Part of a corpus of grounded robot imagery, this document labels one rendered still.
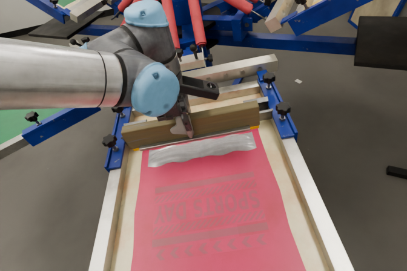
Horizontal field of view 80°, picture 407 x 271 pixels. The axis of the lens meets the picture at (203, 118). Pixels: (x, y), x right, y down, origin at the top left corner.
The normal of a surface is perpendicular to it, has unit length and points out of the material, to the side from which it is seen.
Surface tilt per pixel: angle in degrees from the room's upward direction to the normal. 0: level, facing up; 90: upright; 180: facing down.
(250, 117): 90
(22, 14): 90
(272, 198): 0
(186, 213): 0
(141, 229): 0
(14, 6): 90
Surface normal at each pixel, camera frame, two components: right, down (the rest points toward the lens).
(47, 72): 0.72, 0.04
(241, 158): -0.18, -0.68
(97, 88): 0.69, 0.36
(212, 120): 0.09, 0.70
